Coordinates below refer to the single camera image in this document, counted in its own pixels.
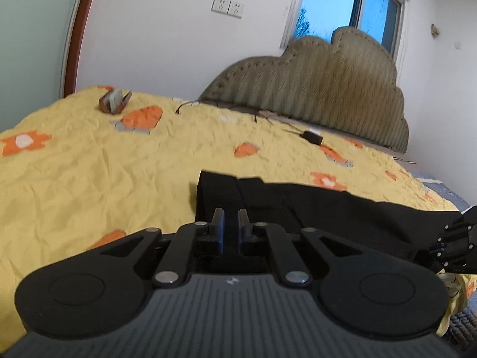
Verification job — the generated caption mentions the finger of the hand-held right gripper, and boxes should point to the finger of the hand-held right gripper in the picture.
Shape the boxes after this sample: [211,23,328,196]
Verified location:
[427,242,473,274]
[438,206,477,247]

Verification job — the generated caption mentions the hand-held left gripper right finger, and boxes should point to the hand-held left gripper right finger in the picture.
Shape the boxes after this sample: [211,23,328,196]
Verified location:
[237,209,374,289]

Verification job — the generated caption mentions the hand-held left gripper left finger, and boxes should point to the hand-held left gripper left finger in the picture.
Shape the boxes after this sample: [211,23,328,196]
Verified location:
[89,207,226,289]

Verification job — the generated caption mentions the black pants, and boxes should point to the black pants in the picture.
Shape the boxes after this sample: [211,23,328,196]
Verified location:
[196,169,467,274]

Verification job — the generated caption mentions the blue patterned bedsheet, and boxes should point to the blue patterned bedsheet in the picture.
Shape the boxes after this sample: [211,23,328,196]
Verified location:
[416,172,472,210]

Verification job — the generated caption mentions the black power adapter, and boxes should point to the black power adapter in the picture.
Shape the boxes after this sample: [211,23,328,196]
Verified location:
[302,130,324,146]

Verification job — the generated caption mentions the yellow printed blanket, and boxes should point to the yellow printed blanket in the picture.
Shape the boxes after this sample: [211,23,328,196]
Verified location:
[0,85,477,348]

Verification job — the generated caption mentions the padded olive headboard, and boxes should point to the padded olive headboard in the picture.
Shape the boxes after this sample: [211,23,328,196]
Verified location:
[199,26,410,153]

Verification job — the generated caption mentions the brown wallet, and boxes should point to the brown wallet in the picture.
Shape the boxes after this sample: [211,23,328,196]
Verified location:
[99,89,133,115]

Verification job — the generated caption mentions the frosted glass door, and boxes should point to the frosted glass door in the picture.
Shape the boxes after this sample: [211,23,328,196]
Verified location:
[0,0,87,132]

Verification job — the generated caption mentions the black adapter cable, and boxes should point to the black adapter cable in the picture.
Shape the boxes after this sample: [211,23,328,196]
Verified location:
[253,109,308,137]

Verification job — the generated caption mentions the thin black cable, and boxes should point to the thin black cable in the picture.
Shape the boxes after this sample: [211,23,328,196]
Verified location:
[175,98,202,115]

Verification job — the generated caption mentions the brown wooden door frame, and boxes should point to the brown wooden door frame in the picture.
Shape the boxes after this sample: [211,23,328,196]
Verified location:
[59,0,103,98]

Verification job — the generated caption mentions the aluminium frame window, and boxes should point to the aluminium frame window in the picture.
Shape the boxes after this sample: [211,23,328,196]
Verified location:
[284,0,414,60]

